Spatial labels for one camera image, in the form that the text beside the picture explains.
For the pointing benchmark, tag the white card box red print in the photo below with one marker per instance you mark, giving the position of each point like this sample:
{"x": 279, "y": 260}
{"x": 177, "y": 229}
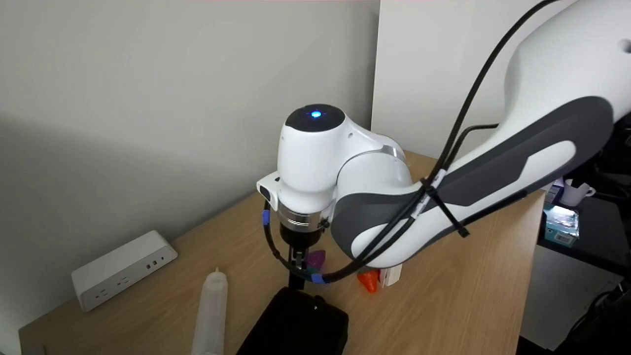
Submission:
{"x": 394, "y": 274}

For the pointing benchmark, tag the white cup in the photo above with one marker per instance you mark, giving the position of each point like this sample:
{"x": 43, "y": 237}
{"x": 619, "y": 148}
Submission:
{"x": 577, "y": 193}

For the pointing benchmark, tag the white power strip box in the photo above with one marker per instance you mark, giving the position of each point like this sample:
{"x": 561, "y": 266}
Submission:
{"x": 122, "y": 268}

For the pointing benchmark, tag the red strawberry toy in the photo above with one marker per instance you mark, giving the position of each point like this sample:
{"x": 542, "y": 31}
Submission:
{"x": 368, "y": 280}

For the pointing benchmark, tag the purple eggplant toy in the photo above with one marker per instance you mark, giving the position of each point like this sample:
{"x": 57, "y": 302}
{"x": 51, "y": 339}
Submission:
{"x": 317, "y": 258}

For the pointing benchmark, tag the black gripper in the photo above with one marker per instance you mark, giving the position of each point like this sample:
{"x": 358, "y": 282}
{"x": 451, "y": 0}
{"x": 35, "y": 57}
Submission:
{"x": 299, "y": 237}

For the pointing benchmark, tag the black side table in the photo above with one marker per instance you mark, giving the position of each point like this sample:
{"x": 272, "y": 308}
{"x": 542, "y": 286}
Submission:
{"x": 605, "y": 229}

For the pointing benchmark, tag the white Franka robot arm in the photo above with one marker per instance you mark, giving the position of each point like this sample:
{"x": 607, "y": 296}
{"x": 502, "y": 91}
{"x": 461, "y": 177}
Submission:
{"x": 368, "y": 177}

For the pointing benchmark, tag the teal box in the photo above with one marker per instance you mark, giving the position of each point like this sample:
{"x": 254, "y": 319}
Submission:
{"x": 563, "y": 225}

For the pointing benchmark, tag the translucent white squeeze bottle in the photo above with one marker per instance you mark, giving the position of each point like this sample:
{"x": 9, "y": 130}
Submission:
{"x": 210, "y": 315}

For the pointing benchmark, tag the black rectangular box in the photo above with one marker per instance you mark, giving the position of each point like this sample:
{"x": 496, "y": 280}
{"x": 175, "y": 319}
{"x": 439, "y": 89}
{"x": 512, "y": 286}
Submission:
{"x": 297, "y": 325}

